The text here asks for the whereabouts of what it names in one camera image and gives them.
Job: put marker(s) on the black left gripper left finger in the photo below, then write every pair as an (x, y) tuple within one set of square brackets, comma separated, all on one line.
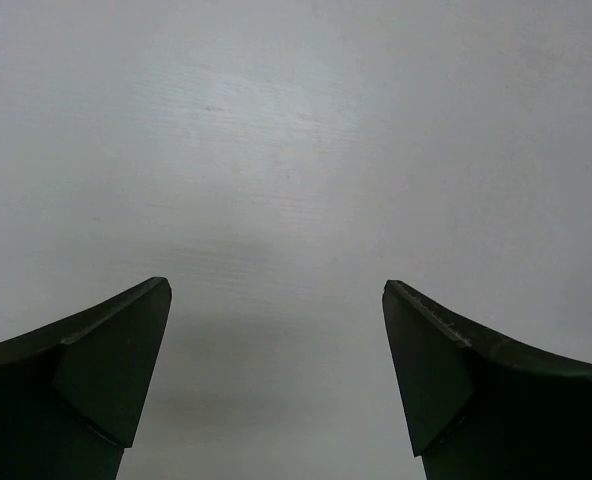
[(72, 392)]

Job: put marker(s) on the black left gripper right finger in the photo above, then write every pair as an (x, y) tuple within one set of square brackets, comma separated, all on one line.
[(481, 405)]

